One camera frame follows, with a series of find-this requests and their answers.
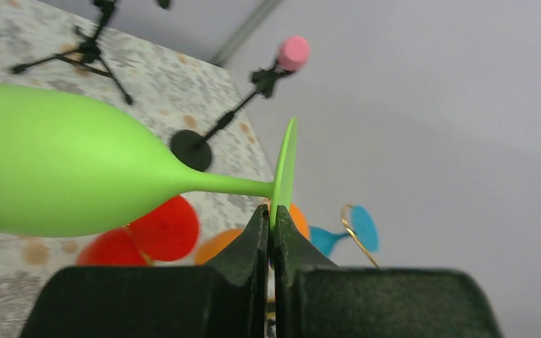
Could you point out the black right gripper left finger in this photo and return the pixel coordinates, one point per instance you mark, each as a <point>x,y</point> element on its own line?
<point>225,297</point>

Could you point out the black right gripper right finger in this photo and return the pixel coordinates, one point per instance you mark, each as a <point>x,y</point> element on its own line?
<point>317,298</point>

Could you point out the blue plastic wine glass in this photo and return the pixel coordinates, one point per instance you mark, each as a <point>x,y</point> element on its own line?
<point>324,240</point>

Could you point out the red plastic wine glass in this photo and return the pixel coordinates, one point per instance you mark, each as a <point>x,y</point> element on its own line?
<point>168,233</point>

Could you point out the green plastic wine glass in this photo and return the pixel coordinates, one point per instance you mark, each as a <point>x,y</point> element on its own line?
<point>72,166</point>

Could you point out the pink microphone on black stand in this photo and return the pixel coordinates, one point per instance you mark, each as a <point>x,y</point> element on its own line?
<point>193,149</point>

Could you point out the floral patterned table cloth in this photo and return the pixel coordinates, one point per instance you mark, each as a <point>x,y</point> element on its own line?
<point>163,89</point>

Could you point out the grey studio microphone on stand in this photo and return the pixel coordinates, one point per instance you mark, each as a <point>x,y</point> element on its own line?
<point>87,54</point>

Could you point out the gold wire wine glass rack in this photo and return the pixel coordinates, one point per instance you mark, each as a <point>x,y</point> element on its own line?
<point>360,226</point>

